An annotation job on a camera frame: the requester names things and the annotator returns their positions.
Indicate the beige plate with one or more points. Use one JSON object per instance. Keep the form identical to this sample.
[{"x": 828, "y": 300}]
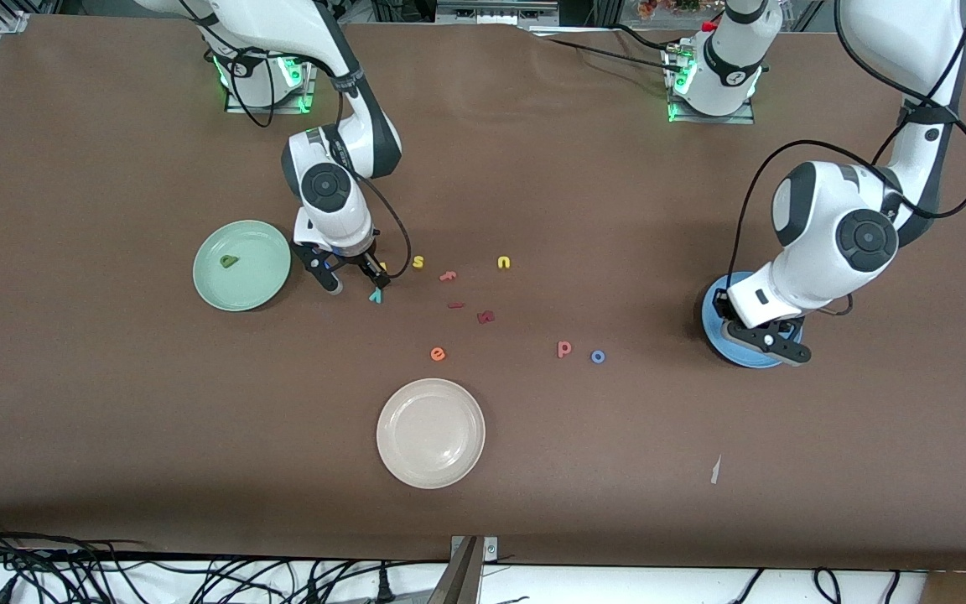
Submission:
[{"x": 430, "y": 434}]

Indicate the blue plate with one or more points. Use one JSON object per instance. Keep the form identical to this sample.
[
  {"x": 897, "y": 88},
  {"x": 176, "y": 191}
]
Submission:
[{"x": 743, "y": 357}]

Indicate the green plate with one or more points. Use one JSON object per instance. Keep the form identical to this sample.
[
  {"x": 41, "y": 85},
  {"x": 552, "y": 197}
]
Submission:
[{"x": 248, "y": 281}]

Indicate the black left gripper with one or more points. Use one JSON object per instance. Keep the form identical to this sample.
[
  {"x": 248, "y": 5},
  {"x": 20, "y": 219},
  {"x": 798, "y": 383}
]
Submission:
[{"x": 725, "y": 309}]

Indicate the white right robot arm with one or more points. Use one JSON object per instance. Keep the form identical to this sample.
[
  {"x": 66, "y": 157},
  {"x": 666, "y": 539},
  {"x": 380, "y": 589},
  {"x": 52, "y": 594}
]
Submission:
[{"x": 282, "y": 25}]

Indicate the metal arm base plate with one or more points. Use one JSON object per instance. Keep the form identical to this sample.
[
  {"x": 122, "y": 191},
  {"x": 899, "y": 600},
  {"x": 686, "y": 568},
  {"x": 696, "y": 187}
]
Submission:
[
  {"x": 705, "y": 119},
  {"x": 236, "y": 107}
]

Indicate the metal background rail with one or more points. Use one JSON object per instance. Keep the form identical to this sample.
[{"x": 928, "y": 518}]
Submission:
[{"x": 495, "y": 12}]

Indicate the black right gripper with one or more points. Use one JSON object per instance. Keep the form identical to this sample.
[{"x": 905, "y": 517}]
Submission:
[{"x": 363, "y": 260}]

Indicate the white paper scrap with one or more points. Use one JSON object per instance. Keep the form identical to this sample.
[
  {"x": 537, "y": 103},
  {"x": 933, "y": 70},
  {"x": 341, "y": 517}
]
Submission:
[{"x": 715, "y": 471}]

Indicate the silver metal bracket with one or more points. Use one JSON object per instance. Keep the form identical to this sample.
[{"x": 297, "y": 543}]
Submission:
[{"x": 491, "y": 549}]

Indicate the pink foam letter p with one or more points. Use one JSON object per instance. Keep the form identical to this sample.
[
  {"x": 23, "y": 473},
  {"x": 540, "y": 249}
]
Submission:
[{"x": 560, "y": 351}]

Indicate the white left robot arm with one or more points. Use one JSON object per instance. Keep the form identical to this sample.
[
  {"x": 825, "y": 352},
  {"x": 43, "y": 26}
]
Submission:
[{"x": 827, "y": 218}]

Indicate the brown table cover mat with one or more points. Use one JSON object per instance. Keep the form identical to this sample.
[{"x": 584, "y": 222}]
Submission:
[{"x": 156, "y": 419}]

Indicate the black power plug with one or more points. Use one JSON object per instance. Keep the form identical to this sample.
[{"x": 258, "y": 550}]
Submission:
[{"x": 382, "y": 589}]

